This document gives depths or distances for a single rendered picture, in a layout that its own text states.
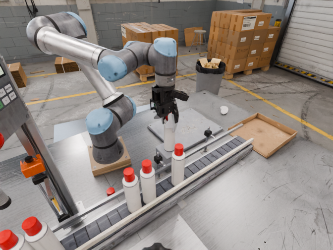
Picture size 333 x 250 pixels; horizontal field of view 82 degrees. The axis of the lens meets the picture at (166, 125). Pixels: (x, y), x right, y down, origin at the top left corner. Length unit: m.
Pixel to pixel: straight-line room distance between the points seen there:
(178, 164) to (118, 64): 0.40
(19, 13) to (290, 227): 5.82
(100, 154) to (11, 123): 0.49
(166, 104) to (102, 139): 0.33
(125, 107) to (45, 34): 0.40
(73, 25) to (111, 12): 4.93
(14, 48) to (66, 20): 5.09
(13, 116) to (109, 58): 0.28
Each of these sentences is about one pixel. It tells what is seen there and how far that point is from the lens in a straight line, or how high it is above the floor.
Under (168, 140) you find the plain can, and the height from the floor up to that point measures 0.99.
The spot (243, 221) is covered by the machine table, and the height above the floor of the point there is 0.83.
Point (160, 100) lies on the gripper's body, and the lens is 0.72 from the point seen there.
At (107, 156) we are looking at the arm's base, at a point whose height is 0.92.
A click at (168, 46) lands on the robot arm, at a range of 0.65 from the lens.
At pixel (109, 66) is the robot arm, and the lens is 0.59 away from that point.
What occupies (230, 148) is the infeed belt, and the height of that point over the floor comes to 0.88.
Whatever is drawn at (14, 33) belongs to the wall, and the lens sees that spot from 5.94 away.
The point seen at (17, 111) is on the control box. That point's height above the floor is 1.32.
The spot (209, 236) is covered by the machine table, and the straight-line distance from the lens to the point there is 0.80.
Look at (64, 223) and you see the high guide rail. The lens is 0.73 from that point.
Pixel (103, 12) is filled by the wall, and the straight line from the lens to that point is 5.84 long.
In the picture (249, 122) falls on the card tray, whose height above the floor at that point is 0.83.
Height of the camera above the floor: 1.55
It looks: 36 degrees down
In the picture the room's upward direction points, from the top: straight up
